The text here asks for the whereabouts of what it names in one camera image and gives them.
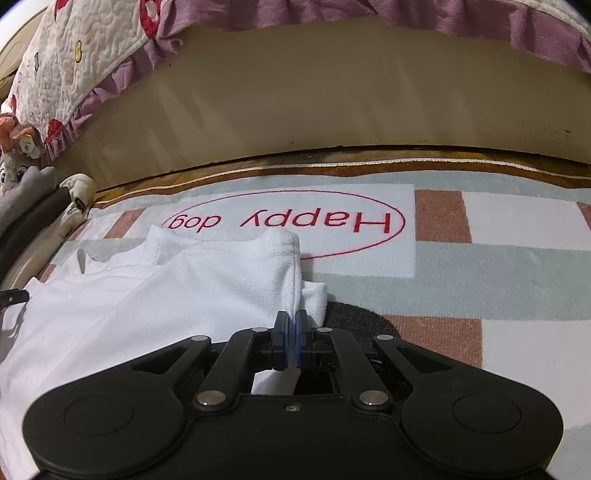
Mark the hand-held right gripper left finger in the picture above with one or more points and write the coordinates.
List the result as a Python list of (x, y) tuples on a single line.
[(285, 344)]

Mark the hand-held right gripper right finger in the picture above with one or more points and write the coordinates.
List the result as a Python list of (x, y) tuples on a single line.
[(304, 344)]

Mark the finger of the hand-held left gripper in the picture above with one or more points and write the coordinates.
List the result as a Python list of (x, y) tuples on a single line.
[(14, 297)]

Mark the white t-shirt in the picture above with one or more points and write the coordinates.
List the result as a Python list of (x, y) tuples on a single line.
[(161, 314)]

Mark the dark brown cloth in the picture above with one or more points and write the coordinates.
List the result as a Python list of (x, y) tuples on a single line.
[(360, 318)]

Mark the dark grey folded garment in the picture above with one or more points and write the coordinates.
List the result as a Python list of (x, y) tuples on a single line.
[(32, 217)]

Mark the grey rabbit plush toy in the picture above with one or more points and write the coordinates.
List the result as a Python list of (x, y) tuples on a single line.
[(9, 175)]

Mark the checked rug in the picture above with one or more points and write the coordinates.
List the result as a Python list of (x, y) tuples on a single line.
[(461, 267)]

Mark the cream bed headboard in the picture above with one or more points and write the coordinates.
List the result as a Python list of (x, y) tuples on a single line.
[(11, 55)]

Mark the quilted bedspread with red print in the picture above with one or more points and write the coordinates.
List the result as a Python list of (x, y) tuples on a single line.
[(69, 60)]

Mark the cream bed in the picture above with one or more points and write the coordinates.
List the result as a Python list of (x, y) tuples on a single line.
[(346, 92)]

